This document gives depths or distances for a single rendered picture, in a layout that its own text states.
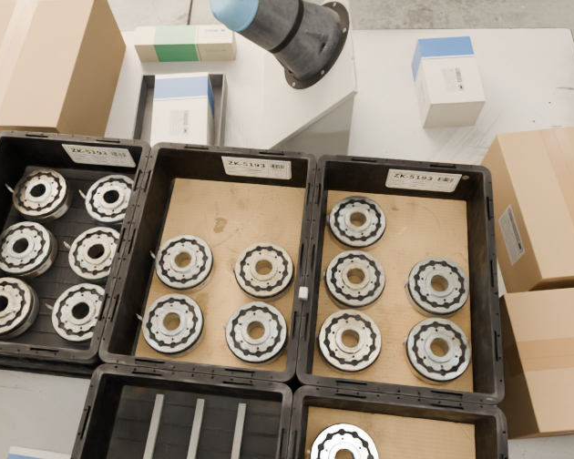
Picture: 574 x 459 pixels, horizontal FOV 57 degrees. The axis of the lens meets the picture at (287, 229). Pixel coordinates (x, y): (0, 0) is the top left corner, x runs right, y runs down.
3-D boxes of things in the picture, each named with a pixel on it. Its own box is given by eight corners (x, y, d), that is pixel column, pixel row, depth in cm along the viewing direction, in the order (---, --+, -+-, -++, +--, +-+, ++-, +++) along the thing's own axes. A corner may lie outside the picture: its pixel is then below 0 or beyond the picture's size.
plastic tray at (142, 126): (147, 87, 131) (141, 74, 127) (228, 86, 131) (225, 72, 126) (132, 182, 120) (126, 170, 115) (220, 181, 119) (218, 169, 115)
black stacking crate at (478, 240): (317, 188, 105) (319, 155, 95) (470, 199, 103) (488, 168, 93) (297, 394, 88) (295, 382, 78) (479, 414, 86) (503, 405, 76)
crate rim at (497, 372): (317, 159, 97) (318, 152, 94) (486, 172, 94) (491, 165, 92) (294, 385, 80) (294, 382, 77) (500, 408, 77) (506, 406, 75)
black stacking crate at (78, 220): (26, 164, 110) (-3, 131, 99) (167, 175, 107) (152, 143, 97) (-46, 357, 93) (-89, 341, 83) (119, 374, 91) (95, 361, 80)
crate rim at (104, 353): (156, 147, 99) (152, 140, 97) (317, 159, 97) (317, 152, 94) (100, 364, 82) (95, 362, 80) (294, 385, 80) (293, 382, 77)
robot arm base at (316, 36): (291, 37, 118) (255, 15, 112) (341, -4, 107) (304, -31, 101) (291, 93, 112) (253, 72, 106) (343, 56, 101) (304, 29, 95)
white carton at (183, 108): (164, 100, 129) (155, 75, 121) (214, 97, 129) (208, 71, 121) (160, 171, 120) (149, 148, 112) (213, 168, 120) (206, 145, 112)
